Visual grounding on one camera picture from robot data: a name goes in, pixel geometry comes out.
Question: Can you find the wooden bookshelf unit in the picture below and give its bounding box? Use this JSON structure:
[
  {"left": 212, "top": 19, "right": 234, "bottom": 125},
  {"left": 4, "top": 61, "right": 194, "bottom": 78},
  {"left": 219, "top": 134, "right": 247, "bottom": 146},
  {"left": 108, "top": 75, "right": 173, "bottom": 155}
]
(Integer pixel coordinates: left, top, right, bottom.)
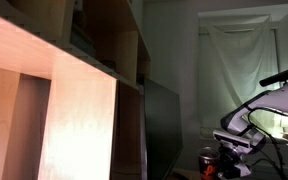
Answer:
[{"left": 0, "top": 0, "right": 150, "bottom": 180}]

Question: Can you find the black can with orange logo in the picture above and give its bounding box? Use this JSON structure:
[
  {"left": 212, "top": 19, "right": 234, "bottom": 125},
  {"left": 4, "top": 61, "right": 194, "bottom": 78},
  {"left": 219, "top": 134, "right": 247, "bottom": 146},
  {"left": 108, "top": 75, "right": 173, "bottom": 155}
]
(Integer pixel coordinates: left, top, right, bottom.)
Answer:
[{"left": 198, "top": 147, "right": 220, "bottom": 180}]

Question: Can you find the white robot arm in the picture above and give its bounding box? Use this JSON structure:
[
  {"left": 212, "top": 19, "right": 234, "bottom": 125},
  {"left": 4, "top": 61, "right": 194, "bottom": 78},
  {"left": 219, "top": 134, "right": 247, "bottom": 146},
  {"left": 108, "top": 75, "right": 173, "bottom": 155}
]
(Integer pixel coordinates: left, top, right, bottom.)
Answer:
[{"left": 213, "top": 71, "right": 288, "bottom": 179}]

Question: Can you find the black computer monitor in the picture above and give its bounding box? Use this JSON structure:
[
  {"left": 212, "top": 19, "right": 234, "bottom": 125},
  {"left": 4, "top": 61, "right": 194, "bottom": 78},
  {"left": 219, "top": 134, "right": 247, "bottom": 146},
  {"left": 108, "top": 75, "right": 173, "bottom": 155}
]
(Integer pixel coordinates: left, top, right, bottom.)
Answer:
[{"left": 144, "top": 79, "right": 183, "bottom": 180}]

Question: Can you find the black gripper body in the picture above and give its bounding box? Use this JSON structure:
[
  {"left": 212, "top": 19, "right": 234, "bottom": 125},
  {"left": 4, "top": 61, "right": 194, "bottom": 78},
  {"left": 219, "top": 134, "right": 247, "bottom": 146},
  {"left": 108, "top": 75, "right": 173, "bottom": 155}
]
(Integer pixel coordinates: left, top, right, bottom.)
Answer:
[{"left": 217, "top": 143, "right": 251, "bottom": 180}]

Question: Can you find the black camera bar on mount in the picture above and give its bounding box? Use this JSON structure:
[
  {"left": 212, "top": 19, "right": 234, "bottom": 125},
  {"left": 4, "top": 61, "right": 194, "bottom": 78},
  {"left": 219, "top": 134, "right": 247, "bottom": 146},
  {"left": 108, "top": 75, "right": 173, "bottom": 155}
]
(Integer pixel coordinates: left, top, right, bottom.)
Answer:
[{"left": 259, "top": 70, "right": 288, "bottom": 87}]

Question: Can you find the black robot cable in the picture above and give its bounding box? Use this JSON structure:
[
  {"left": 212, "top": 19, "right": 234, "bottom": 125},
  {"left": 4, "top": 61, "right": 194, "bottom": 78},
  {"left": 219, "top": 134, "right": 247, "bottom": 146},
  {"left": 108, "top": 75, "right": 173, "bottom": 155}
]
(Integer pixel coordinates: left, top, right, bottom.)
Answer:
[{"left": 243, "top": 104, "right": 288, "bottom": 180}]

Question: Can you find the white hanging curtain cloth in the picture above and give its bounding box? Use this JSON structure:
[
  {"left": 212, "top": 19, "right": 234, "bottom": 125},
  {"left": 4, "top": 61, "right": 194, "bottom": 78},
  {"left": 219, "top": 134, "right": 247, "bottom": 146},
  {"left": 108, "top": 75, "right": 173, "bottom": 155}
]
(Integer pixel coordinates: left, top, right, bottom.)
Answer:
[{"left": 207, "top": 16, "right": 278, "bottom": 106}]

